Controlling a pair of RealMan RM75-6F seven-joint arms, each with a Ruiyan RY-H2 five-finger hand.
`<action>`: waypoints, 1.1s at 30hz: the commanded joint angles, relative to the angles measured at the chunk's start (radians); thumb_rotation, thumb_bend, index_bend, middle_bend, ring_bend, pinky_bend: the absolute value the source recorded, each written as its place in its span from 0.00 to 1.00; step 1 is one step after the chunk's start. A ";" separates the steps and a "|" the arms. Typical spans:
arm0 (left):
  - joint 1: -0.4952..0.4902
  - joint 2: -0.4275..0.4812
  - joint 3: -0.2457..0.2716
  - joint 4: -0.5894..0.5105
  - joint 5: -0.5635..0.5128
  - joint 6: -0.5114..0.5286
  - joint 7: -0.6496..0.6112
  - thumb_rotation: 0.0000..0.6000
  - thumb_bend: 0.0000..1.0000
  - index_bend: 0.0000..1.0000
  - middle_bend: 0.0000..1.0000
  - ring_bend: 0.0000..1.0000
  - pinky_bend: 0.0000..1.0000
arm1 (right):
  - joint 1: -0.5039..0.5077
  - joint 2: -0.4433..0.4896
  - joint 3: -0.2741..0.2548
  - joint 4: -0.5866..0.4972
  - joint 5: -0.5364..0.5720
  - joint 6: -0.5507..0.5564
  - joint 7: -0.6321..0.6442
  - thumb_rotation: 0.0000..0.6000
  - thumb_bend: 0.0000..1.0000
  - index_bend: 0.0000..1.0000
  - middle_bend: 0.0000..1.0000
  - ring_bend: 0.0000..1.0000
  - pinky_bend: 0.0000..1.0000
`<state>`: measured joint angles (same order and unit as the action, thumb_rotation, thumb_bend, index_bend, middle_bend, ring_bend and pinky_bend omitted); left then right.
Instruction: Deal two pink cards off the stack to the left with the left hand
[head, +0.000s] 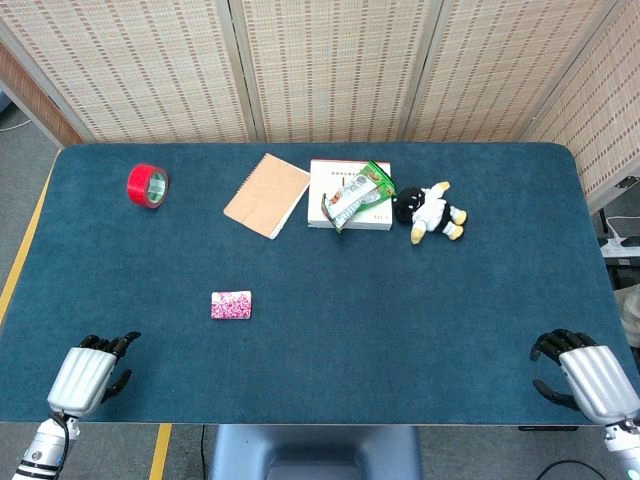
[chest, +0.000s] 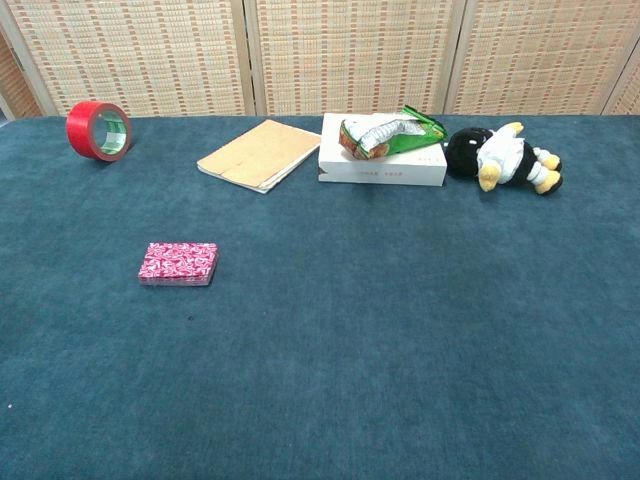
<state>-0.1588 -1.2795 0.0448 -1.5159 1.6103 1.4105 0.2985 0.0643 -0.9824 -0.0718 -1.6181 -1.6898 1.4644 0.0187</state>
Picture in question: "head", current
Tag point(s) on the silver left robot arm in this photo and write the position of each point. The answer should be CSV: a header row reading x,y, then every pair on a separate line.
x,y
42,447

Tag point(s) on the beige bag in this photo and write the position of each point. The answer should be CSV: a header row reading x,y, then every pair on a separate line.
x,y
630,315

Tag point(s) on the black white plush doll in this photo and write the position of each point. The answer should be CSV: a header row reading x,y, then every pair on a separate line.
x,y
432,212

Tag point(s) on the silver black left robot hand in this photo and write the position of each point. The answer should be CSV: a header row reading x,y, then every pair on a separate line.
x,y
80,375

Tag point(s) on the woven bamboo screen panel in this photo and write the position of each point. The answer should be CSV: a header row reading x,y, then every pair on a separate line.
x,y
335,70
495,70
605,115
140,70

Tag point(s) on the blue felt table cover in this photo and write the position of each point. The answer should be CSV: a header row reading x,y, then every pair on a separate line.
x,y
350,325

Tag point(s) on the white power strip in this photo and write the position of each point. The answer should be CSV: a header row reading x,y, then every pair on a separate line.
x,y
622,246

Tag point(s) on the red tape roll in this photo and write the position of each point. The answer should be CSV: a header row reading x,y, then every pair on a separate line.
x,y
139,185

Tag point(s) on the reddish woven screen panel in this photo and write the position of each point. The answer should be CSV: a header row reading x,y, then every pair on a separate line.
x,y
30,95

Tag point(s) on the pink patterned card stack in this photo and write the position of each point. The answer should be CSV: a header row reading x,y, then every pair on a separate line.
x,y
231,305

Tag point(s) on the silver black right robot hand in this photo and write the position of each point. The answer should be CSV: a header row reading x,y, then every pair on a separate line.
x,y
595,380

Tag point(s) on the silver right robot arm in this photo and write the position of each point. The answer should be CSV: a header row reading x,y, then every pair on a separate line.
x,y
622,447

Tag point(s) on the tan spiral notebook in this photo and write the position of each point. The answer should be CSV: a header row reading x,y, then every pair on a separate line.
x,y
265,197

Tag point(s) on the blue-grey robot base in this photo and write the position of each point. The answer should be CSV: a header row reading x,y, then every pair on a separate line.
x,y
315,452

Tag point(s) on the white flat box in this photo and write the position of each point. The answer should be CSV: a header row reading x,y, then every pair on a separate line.
x,y
375,217

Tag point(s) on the green snack bag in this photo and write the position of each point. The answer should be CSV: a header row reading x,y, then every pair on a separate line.
x,y
357,195

